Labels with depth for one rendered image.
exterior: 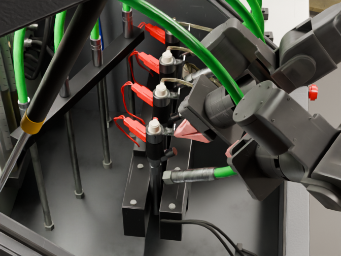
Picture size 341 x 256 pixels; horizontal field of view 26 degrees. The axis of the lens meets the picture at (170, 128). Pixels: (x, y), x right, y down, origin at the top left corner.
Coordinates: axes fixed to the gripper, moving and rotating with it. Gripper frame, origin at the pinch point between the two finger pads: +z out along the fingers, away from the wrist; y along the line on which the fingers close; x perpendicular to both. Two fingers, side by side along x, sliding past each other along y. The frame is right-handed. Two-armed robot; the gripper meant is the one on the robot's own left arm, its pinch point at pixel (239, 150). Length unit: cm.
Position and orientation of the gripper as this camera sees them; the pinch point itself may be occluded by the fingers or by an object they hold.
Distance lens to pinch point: 96.5
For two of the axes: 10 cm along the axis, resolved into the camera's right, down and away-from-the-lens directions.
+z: -3.8, -0.3, 9.3
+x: 5.7, 7.8, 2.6
